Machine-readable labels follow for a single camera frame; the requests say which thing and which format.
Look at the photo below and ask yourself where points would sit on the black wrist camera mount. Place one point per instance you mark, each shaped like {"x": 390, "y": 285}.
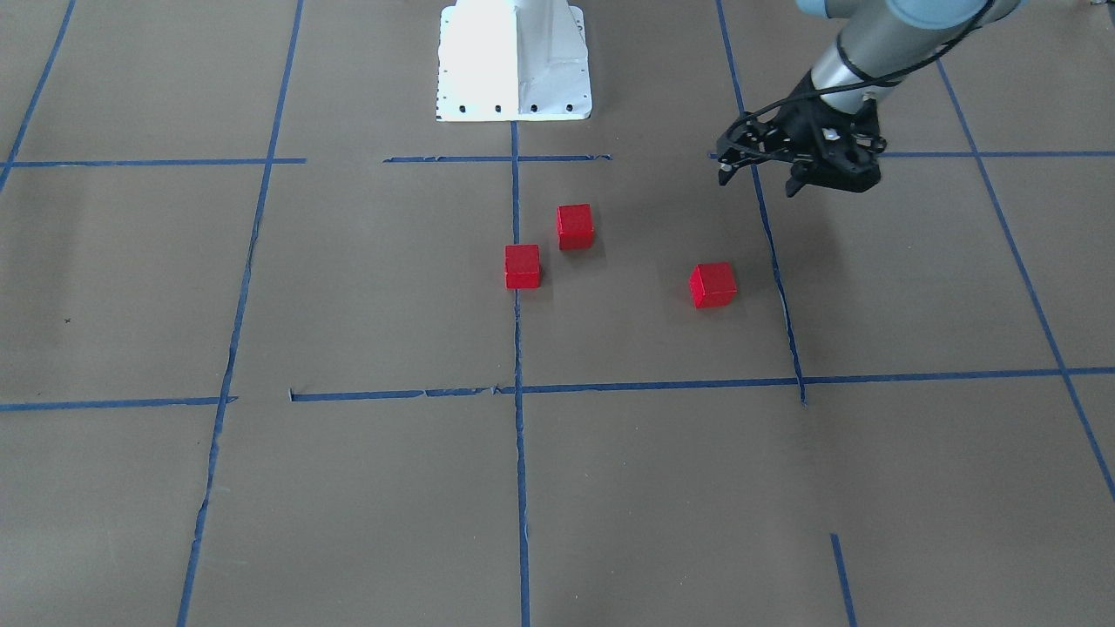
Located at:
{"x": 748, "y": 141}

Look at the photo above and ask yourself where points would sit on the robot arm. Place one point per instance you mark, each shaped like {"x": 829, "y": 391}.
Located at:
{"x": 883, "y": 42}

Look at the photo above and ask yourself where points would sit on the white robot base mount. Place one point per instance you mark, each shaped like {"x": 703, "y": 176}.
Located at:
{"x": 509, "y": 61}

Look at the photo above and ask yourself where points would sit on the red cube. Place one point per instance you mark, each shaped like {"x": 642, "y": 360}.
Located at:
{"x": 575, "y": 227}
{"x": 713, "y": 285}
{"x": 522, "y": 267}

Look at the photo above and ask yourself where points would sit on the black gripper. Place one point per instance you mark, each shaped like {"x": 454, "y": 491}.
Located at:
{"x": 799, "y": 131}

